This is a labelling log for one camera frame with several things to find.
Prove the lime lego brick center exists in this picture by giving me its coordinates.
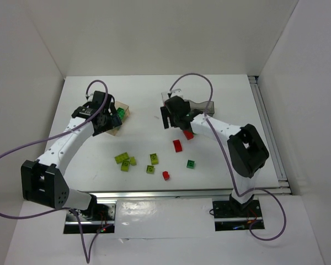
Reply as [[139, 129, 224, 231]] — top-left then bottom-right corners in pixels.
[[150, 153, 159, 166]]

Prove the small red lego piece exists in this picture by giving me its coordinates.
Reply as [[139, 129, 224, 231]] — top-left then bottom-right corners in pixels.
[[162, 171, 170, 181]]

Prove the aluminium rail front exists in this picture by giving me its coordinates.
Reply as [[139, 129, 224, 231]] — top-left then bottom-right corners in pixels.
[[32, 189, 238, 202]]

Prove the smoky grey plastic container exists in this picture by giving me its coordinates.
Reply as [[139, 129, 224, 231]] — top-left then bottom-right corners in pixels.
[[188, 100, 215, 116]]

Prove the clear plastic container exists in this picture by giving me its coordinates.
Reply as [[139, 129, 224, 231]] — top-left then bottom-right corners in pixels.
[[160, 89, 184, 112]]

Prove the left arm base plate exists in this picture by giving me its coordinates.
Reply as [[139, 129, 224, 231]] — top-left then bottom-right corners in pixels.
[[63, 201, 116, 235]]

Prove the red arched lego brick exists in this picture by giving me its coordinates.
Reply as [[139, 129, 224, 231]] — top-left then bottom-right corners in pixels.
[[173, 139, 183, 152]]

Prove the green small lego brick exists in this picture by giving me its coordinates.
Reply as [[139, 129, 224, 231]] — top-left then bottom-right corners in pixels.
[[117, 108, 127, 121]]

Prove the tan translucent container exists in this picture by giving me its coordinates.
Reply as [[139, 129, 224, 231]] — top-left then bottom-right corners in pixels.
[[106, 101, 130, 136]]

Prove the lime small lego brick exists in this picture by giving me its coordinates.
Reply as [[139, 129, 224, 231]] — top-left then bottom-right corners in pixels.
[[130, 157, 137, 166]]

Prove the lime long lego brick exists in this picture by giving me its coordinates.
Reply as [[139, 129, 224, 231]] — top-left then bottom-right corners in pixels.
[[114, 152, 130, 164]]

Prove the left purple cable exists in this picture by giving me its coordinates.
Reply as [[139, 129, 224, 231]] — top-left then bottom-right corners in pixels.
[[0, 79, 109, 263]]

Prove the lime lego brick lower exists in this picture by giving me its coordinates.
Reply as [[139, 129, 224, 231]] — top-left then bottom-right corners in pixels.
[[146, 165, 155, 174]]

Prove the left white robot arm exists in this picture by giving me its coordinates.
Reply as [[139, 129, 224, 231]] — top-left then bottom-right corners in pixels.
[[20, 91, 122, 220]]

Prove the aluminium rail right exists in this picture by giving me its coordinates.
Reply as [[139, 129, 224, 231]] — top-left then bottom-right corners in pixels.
[[248, 76, 291, 194]]

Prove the green lego brick lower right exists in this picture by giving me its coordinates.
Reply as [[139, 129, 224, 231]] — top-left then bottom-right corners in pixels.
[[186, 160, 195, 169]]

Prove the lime square lego brick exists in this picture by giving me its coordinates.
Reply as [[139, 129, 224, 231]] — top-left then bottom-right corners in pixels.
[[120, 160, 130, 172]]

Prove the aluminium rail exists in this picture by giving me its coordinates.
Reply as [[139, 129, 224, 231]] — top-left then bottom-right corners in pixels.
[[248, 76, 291, 194], [32, 189, 238, 202]]

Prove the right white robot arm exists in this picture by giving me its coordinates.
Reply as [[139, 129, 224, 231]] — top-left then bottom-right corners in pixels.
[[161, 95, 269, 213]]

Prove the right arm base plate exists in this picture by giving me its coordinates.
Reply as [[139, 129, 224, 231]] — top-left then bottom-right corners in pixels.
[[209, 200, 265, 231]]

